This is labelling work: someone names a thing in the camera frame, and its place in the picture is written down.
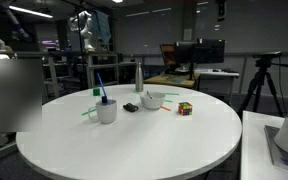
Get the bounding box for stainless steel bottle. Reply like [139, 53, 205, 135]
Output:
[134, 62, 145, 93]

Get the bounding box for white mug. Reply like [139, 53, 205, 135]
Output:
[87, 99, 118, 125]

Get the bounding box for white bowl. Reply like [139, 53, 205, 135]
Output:
[139, 91, 167, 111]

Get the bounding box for small black object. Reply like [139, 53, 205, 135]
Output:
[122, 102, 139, 113]

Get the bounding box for wooden desk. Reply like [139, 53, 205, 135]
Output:
[143, 73, 200, 90]

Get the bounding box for monitor with orange screen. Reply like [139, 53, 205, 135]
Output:
[159, 43, 178, 73]

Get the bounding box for Rubik's cube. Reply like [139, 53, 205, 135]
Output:
[177, 101, 194, 117]

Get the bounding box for black monitor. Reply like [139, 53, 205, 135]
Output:
[174, 41, 196, 80]
[193, 38, 226, 65]

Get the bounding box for white desk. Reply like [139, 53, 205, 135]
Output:
[195, 68, 240, 98]

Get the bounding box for blue cloth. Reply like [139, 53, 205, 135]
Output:
[90, 9, 113, 45]

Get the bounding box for long ceiling light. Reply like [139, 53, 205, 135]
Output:
[0, 0, 54, 19]

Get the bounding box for metal frame shelf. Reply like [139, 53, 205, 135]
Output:
[84, 51, 120, 90]

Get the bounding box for black camera tripod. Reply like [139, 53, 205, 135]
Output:
[238, 58, 288, 118]

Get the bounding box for black camera on tripod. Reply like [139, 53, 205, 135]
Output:
[252, 50, 283, 60]

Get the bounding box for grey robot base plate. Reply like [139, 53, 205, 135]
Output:
[264, 124, 288, 175]

